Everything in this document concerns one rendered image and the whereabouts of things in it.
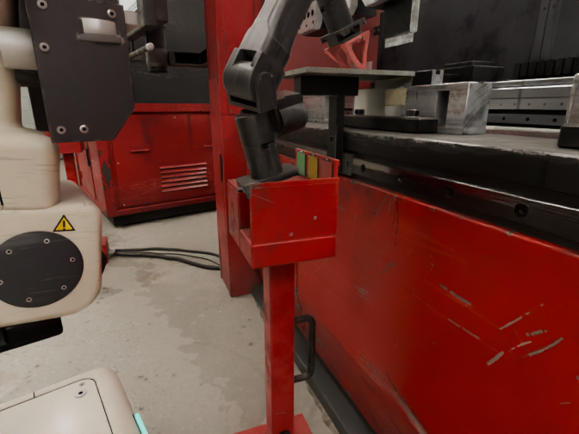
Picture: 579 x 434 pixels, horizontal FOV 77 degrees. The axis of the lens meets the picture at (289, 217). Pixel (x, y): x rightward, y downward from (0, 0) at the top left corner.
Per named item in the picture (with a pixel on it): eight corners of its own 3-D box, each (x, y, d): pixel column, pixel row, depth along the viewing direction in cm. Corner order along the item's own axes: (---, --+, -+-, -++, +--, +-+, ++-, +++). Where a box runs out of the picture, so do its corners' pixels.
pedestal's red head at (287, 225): (229, 232, 79) (225, 151, 74) (296, 225, 85) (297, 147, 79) (252, 269, 62) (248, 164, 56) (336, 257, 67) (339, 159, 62)
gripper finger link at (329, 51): (357, 67, 89) (343, 28, 85) (373, 64, 82) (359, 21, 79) (334, 80, 88) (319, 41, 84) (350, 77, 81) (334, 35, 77)
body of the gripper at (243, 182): (302, 178, 62) (293, 135, 59) (246, 196, 60) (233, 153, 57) (289, 171, 68) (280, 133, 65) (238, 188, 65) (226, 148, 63)
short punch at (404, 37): (382, 47, 90) (384, 4, 87) (388, 48, 90) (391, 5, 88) (408, 41, 81) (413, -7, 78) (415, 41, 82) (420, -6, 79)
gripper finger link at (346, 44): (363, 65, 86) (349, 26, 82) (381, 63, 80) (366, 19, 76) (340, 79, 85) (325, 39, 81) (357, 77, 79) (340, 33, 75)
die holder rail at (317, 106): (272, 118, 161) (272, 96, 158) (285, 118, 163) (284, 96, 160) (325, 123, 117) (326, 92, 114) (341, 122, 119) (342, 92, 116)
